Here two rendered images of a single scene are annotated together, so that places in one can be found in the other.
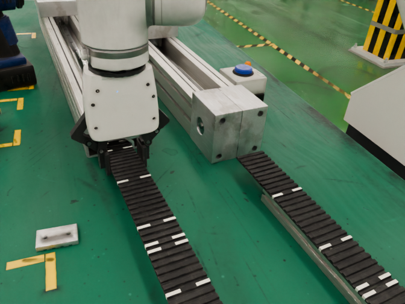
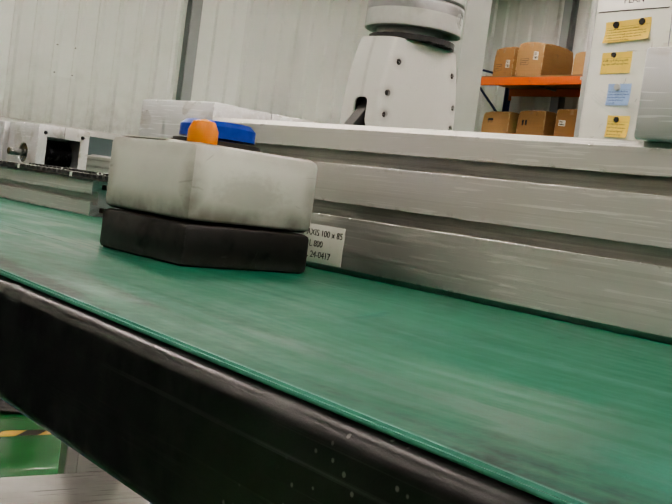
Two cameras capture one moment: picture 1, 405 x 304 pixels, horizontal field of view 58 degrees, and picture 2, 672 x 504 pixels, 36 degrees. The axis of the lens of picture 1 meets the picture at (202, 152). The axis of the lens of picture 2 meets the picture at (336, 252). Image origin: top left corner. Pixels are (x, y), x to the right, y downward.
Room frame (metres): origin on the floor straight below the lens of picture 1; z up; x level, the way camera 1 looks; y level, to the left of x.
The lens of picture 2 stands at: (1.31, -0.15, 0.82)
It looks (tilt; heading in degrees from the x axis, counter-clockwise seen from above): 3 degrees down; 165
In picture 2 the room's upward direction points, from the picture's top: 8 degrees clockwise
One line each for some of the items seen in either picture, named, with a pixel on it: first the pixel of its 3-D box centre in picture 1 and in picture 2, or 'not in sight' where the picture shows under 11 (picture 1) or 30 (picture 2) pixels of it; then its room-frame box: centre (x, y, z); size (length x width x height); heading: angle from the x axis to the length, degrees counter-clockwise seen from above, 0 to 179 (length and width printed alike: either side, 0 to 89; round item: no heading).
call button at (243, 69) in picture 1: (243, 70); (216, 140); (0.77, -0.08, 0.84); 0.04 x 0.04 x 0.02
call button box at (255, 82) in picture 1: (238, 84); (221, 203); (0.76, -0.07, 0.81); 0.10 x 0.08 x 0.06; 118
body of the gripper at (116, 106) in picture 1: (119, 95); (404, 94); (0.46, 0.12, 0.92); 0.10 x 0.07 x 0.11; 118
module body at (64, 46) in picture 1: (74, 52); not in sight; (0.87, 0.34, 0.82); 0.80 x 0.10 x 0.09; 28
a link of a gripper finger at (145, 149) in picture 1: (149, 144); not in sight; (0.48, 0.09, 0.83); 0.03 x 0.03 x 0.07; 28
